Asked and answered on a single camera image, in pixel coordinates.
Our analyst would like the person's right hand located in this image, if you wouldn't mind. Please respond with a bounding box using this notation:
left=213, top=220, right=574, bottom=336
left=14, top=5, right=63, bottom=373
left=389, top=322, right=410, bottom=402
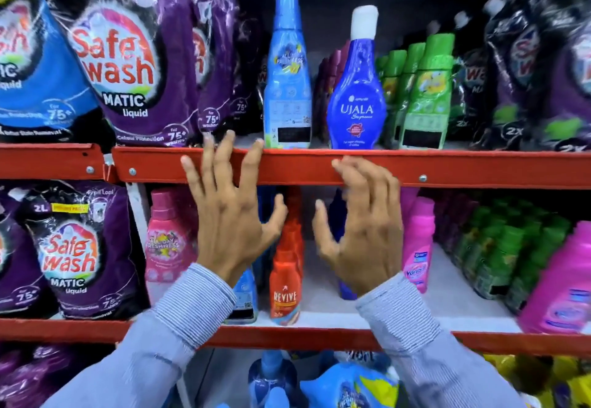
left=312, top=156, right=404, bottom=297

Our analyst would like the purple detergent pouch yellow label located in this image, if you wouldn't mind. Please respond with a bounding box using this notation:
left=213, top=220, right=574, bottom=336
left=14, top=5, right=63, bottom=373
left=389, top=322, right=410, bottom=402
left=19, top=181, right=151, bottom=321

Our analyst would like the blue round bottle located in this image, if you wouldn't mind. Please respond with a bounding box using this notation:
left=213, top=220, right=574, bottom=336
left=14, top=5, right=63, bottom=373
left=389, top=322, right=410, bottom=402
left=247, top=350, right=299, bottom=408

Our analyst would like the orange red bottle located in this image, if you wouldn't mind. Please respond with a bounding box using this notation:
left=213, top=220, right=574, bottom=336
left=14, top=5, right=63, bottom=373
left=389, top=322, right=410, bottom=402
left=269, top=247, right=303, bottom=327

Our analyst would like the black purple spout pouch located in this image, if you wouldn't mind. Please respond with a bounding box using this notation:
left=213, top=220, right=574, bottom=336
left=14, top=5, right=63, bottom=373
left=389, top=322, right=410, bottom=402
left=536, top=0, right=591, bottom=153
left=448, top=10, right=492, bottom=142
left=471, top=0, right=555, bottom=151

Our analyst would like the pile of yellow packets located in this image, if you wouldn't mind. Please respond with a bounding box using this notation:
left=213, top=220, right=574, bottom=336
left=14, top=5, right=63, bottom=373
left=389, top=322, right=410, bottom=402
left=481, top=354, right=591, bottom=408

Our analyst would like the light blue jug bottle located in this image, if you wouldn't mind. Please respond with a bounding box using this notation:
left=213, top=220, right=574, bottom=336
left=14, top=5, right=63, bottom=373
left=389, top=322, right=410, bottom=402
left=299, top=361, right=401, bottom=408

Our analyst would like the row of magenta bottles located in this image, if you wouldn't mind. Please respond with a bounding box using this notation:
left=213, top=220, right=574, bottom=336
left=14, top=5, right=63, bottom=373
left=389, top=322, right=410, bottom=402
left=433, top=190, right=483, bottom=257

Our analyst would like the person's left hand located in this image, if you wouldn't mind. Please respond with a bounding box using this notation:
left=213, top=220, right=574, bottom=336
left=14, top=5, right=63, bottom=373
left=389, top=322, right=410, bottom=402
left=181, top=131, right=288, bottom=286

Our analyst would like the group of green bottles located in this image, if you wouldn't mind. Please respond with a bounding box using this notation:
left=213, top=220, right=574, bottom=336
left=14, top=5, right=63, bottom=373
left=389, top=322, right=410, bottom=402
left=452, top=197, right=574, bottom=316

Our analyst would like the short red shelf rail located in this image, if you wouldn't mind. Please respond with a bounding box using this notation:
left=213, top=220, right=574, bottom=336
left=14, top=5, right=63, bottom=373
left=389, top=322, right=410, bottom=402
left=0, top=143, right=108, bottom=181

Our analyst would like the slim pink bottle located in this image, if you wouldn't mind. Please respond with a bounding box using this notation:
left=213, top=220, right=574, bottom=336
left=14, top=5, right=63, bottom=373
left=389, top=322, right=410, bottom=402
left=401, top=196, right=436, bottom=294

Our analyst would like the pink fabric conditioner bottle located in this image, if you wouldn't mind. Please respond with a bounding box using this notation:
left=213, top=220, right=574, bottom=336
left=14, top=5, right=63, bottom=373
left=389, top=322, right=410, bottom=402
left=144, top=188, right=200, bottom=285

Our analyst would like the blue detergent pouch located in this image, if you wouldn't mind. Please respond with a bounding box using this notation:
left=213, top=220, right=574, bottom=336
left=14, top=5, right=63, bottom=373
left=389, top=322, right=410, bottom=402
left=0, top=0, right=101, bottom=144

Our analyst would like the person's left forearm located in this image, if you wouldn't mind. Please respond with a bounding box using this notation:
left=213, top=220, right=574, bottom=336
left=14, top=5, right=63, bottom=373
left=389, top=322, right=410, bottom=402
left=43, top=263, right=237, bottom=408

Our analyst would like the dark blue bottle white cap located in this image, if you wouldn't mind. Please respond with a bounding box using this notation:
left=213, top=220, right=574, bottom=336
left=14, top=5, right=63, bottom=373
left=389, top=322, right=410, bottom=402
left=326, top=5, right=388, bottom=150

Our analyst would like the light blue fabric conditioner bottle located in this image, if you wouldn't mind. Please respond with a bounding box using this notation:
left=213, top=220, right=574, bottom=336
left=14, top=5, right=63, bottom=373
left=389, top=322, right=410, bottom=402
left=263, top=0, right=314, bottom=150

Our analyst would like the row of orange red bottles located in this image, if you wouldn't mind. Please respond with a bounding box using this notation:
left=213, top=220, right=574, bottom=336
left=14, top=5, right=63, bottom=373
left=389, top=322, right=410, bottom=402
left=276, top=187, right=306, bottom=279

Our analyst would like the pile of purple pouches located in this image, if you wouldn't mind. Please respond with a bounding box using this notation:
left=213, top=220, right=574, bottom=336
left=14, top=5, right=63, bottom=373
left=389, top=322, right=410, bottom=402
left=0, top=344, right=116, bottom=408

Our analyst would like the white shelf board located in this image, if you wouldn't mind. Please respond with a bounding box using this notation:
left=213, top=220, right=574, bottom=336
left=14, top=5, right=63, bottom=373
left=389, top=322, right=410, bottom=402
left=147, top=241, right=525, bottom=335

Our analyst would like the long red shelf rail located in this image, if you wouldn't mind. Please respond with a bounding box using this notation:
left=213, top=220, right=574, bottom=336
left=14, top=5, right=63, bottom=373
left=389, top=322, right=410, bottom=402
left=112, top=146, right=591, bottom=190

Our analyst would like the large purple detergent pouch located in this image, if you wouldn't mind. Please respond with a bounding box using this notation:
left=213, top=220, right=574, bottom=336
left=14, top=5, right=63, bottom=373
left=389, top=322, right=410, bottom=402
left=45, top=0, right=200, bottom=148

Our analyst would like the row of maroon bottles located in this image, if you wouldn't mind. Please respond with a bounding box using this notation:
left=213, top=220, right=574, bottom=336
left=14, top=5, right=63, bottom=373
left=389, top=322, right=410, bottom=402
left=313, top=40, right=352, bottom=143

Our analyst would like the white shelf upright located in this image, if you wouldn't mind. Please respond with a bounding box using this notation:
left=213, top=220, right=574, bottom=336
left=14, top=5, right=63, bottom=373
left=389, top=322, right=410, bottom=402
left=125, top=182, right=152, bottom=261

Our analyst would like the small light blue bottle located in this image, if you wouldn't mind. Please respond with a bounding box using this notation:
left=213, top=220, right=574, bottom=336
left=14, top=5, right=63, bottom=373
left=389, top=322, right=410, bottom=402
left=224, top=266, right=259, bottom=326

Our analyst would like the large pink bottle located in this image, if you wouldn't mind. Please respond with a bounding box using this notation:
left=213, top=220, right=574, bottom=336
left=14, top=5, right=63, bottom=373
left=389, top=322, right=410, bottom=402
left=517, top=220, right=591, bottom=335

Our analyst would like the person's right forearm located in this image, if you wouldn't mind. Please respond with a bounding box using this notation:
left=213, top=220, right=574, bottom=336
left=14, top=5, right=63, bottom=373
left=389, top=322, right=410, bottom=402
left=355, top=272, right=528, bottom=408

